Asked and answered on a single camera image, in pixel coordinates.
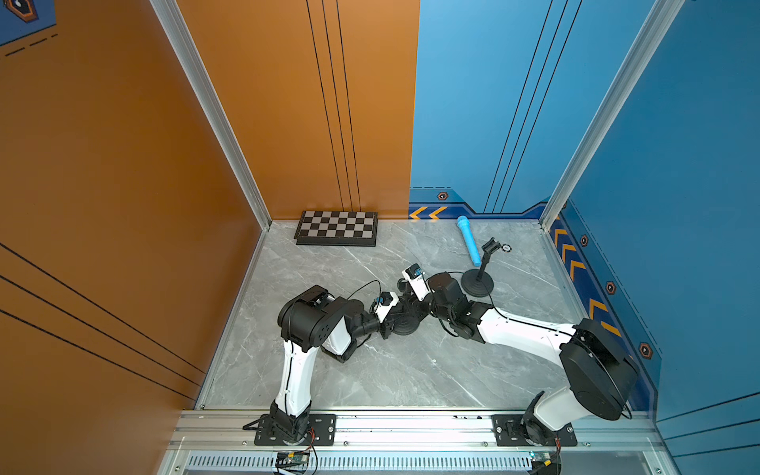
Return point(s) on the aluminium rail frame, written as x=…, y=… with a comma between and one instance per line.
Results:
x=407, y=441

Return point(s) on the black round stand base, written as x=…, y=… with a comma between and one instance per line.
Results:
x=477, y=283

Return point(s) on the green circuit board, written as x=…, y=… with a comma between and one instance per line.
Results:
x=546, y=463
x=292, y=461

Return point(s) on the black stand pole with clip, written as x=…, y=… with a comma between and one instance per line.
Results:
x=491, y=247

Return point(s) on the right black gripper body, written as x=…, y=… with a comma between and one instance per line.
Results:
x=424, y=308

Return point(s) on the black white checkerboard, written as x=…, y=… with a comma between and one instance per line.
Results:
x=337, y=229

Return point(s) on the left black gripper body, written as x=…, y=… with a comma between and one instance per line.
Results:
x=385, y=329

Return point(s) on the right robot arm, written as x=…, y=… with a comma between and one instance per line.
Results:
x=600, y=374

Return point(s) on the right green circuit board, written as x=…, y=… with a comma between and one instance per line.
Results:
x=546, y=463

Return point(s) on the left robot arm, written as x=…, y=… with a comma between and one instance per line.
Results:
x=313, y=321

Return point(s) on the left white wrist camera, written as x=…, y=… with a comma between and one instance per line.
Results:
x=383, y=305

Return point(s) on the left green circuit board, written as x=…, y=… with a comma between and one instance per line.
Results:
x=292, y=461

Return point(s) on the light blue toy microphone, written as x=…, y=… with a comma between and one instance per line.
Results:
x=464, y=226

